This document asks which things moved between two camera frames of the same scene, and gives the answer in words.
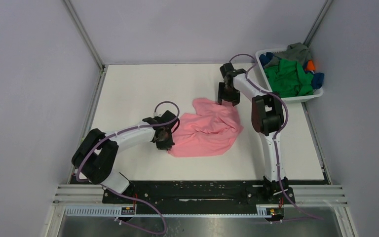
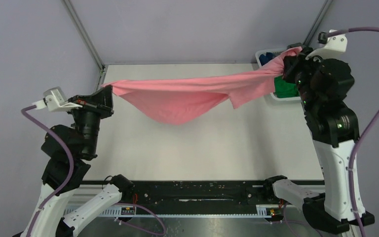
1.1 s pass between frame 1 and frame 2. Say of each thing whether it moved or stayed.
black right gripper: moved
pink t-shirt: moved
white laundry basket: stayed
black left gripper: moved
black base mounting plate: stayed
